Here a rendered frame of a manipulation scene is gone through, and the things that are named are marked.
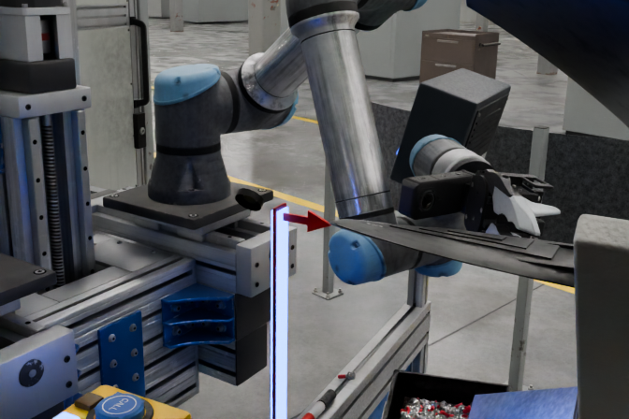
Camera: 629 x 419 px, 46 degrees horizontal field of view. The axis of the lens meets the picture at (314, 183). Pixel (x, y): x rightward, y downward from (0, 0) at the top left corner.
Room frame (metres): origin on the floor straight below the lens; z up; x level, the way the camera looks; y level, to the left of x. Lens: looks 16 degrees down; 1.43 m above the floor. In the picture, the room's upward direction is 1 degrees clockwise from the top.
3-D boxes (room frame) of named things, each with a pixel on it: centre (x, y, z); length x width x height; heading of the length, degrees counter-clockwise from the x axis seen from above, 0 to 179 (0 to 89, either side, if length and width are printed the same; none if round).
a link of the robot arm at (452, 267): (1.01, -0.17, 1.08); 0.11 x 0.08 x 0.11; 128
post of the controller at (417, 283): (1.25, -0.19, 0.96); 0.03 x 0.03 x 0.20; 63
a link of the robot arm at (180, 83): (1.33, 0.22, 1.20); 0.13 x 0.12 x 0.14; 128
